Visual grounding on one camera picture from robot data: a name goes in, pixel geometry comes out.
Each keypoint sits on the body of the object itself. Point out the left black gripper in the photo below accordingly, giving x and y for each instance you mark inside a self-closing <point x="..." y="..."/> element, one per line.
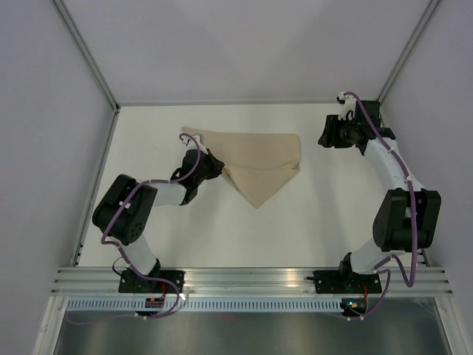
<point x="217" y="166"/>

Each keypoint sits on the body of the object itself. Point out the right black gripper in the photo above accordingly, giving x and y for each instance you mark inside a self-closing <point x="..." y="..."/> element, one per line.
<point x="329" y="135"/>

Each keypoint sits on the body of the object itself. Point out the beige cloth napkin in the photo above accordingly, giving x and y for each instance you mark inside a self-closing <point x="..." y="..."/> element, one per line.
<point x="258" y="165"/>

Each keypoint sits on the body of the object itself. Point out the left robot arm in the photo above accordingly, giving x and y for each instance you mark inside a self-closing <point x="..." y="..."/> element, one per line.
<point x="123" y="212"/>

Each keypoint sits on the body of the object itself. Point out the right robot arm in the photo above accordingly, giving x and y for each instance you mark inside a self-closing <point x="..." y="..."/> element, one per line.
<point x="406" y="220"/>

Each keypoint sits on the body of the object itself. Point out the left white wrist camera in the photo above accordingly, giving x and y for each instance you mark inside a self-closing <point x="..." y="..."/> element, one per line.
<point x="195" y="139"/>

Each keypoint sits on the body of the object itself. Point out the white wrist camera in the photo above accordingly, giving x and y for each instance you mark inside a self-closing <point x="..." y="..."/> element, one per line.
<point x="195" y="139"/>
<point x="347" y="103"/>

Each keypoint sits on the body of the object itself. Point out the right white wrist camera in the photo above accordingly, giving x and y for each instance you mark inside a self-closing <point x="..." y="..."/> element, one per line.
<point x="347" y="103"/>

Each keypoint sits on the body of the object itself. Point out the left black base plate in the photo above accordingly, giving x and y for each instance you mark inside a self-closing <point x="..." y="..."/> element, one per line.
<point x="131" y="283"/>

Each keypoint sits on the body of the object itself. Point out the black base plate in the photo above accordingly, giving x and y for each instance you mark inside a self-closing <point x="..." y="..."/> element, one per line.
<point x="335" y="282"/>
<point x="131" y="283"/>

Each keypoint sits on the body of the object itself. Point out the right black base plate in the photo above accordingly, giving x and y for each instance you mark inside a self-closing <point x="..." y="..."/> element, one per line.
<point x="335" y="282"/>

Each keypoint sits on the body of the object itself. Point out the right aluminium frame post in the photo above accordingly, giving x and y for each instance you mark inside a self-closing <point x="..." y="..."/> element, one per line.
<point x="409" y="47"/>

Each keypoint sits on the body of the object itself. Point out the aluminium frame post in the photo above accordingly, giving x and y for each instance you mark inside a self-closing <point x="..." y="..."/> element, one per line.
<point x="61" y="9"/>
<point x="409" y="47"/>

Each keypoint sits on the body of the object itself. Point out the left aluminium frame post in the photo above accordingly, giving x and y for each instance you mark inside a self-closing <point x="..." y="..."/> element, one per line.
<point x="61" y="9"/>

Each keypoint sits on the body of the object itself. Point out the aluminium mounting rail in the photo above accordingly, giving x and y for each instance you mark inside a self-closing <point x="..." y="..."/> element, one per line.
<point x="247" y="282"/>

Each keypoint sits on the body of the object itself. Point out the white slotted cable duct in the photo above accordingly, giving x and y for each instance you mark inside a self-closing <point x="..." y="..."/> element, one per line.
<point x="195" y="304"/>

